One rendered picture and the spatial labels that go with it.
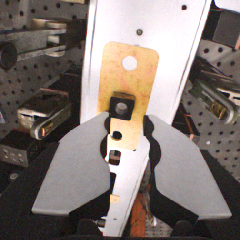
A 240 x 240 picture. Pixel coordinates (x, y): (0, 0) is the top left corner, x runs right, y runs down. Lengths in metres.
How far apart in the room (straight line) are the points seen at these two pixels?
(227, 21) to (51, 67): 0.61
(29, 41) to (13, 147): 0.23
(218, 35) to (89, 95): 0.30
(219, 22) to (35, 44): 0.34
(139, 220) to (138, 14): 0.85
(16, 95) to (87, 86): 0.55
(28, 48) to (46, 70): 0.50
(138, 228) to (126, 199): 0.33
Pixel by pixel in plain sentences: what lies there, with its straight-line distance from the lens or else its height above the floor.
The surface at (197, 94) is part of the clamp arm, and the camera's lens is 0.40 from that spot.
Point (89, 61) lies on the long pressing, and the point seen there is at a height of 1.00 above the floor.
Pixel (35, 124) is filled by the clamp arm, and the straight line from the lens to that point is 0.39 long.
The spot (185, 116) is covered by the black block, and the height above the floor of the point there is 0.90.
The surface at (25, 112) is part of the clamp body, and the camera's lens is 0.42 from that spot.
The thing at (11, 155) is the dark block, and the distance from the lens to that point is 0.44.
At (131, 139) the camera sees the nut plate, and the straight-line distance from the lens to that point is 0.15.
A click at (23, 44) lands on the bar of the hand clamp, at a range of 0.29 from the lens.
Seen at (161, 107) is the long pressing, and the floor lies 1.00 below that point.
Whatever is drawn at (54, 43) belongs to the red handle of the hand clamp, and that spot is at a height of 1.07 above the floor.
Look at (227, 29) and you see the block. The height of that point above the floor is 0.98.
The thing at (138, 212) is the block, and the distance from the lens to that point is 0.99.
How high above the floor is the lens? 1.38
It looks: 60 degrees down
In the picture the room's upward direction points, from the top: 168 degrees counter-clockwise
